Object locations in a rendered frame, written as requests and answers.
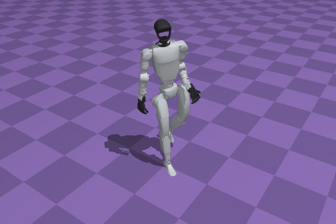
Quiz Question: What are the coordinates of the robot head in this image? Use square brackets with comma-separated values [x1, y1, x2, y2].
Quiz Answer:
[154, 19, 171, 47]

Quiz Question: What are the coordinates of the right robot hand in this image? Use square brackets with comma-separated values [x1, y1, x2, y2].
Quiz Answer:
[138, 96, 148, 114]

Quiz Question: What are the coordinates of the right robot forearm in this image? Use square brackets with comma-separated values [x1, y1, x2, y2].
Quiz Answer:
[138, 74, 148, 101]

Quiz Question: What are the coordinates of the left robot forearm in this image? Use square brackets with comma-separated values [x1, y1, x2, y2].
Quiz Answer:
[178, 67, 191, 90]

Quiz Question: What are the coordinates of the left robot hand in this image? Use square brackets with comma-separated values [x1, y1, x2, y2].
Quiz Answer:
[187, 83, 201, 104]

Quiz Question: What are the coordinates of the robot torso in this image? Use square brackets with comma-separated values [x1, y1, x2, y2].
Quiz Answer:
[151, 39, 180, 100]

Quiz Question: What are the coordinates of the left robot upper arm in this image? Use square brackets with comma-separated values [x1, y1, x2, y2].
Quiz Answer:
[176, 40, 188, 71]

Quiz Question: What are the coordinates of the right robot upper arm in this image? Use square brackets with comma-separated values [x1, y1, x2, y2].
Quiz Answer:
[140, 47, 153, 82]

